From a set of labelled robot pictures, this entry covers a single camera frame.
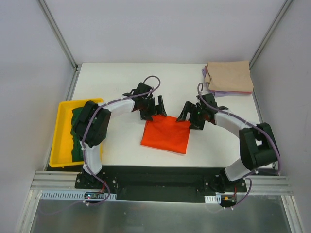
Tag left white cable duct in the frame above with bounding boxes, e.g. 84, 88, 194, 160
41, 190, 117, 201

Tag right white cable duct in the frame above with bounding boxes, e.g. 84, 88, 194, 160
204, 195, 222, 204

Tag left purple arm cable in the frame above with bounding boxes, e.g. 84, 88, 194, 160
81, 75, 161, 207

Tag right aluminium frame post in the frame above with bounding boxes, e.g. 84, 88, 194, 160
249, 0, 294, 69

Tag left aluminium frame post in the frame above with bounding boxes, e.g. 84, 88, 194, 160
37, 0, 82, 71

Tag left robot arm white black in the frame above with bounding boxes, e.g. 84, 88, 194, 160
72, 82, 167, 189

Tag folded pink t-shirt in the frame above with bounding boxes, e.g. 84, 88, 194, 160
240, 91, 253, 96

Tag yellow plastic bin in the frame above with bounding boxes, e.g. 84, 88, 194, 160
49, 99, 89, 168

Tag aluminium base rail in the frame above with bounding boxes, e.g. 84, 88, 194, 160
30, 171, 294, 196

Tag aluminium frame post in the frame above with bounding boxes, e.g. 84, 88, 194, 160
249, 0, 294, 69
37, 0, 82, 71

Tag orange t-shirt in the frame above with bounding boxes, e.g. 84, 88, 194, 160
140, 115, 190, 155

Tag folded tan t-shirt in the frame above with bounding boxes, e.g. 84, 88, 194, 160
205, 61, 254, 93

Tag white cable duct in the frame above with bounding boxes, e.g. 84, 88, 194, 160
204, 195, 222, 204
41, 190, 117, 201

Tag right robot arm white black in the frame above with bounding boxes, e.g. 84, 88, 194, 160
176, 94, 280, 193

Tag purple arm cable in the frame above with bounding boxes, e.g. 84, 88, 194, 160
81, 75, 161, 207
196, 83, 282, 211

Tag folded lavender t-shirt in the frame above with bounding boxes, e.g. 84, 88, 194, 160
202, 65, 234, 97

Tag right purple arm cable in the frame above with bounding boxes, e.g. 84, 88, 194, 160
196, 83, 282, 211

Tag green t-shirt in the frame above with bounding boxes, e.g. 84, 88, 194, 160
70, 107, 83, 162

